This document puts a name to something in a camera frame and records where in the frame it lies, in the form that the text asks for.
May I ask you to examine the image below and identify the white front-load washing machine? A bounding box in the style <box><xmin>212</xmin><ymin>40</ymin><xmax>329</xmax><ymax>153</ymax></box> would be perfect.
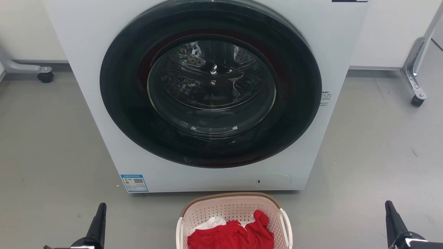
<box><xmin>43</xmin><ymin>0</ymin><xmax>371</xmax><ymax>193</ymax></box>

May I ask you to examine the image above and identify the white garment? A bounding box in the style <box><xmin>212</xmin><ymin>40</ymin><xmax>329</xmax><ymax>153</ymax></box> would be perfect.
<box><xmin>196</xmin><ymin>216</ymin><xmax>255</xmax><ymax>233</ymax></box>

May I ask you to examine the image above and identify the cream perforated plastic laundry basket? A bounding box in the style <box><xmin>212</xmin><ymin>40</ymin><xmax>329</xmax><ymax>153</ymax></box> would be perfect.
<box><xmin>176</xmin><ymin>192</ymin><xmax>293</xmax><ymax>249</ymax></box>

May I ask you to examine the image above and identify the red garment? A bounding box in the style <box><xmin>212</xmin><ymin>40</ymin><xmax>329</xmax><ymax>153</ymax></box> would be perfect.
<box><xmin>187</xmin><ymin>210</ymin><xmax>274</xmax><ymax>249</ymax></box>

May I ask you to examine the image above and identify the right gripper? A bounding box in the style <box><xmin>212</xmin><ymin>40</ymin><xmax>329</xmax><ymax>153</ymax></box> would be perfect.
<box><xmin>385</xmin><ymin>200</ymin><xmax>443</xmax><ymax>249</ymax></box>

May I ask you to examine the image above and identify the dark round washing machine door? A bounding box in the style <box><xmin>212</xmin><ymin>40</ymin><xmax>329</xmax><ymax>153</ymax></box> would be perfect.
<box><xmin>100</xmin><ymin>0</ymin><xmax>322</xmax><ymax>169</ymax></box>

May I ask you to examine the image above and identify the grey metal stand leg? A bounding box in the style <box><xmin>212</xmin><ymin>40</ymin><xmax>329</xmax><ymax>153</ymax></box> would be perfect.
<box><xmin>0</xmin><ymin>45</ymin><xmax>52</xmax><ymax>74</ymax></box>
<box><xmin>401</xmin><ymin>0</ymin><xmax>443</xmax><ymax>101</ymax></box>

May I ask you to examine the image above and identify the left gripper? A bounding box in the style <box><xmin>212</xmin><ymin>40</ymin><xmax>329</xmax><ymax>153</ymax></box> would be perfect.
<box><xmin>43</xmin><ymin>203</ymin><xmax>107</xmax><ymax>249</ymax></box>

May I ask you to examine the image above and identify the blue energy label sticker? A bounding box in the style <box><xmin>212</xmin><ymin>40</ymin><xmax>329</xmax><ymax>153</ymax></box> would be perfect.
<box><xmin>120</xmin><ymin>174</ymin><xmax>148</xmax><ymax>193</ymax></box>

